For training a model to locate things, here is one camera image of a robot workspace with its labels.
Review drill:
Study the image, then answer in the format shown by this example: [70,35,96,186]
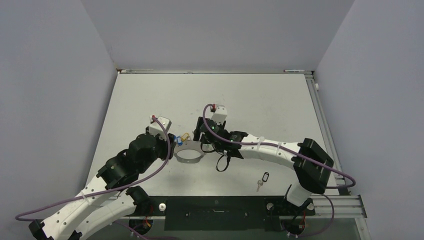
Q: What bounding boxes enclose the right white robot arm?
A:
[194,117,334,214]

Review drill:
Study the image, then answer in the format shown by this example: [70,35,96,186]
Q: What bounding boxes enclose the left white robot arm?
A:
[28,131,176,240]

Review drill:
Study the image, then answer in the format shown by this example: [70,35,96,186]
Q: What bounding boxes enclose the blue white-label key tag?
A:
[175,136,183,146]

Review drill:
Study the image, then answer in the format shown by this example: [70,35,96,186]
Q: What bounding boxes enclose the yellow key tag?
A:
[181,132,190,142]

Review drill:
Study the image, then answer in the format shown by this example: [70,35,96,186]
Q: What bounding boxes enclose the black tag loose key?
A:
[256,171,270,192]

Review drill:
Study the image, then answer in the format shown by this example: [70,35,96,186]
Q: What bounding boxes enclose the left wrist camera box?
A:
[146,115,172,141]

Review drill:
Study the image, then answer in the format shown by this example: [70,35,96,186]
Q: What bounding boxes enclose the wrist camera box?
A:
[210,104,228,125]
[146,115,172,141]

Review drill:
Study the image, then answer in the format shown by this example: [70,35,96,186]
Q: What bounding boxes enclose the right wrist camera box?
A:
[210,104,228,125]

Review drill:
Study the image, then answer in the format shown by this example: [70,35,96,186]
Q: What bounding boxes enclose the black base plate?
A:
[124,196,316,233]

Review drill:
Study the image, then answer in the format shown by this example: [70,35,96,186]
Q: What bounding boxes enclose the aluminium table frame rail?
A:
[305,71,367,219]

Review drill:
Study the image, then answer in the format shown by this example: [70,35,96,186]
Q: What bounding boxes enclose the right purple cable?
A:
[202,103,357,190]

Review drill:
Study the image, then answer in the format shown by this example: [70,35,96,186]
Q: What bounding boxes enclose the purple cable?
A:
[14,116,172,222]
[202,103,357,190]

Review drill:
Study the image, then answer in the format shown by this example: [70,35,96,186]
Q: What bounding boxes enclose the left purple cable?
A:
[14,116,172,222]

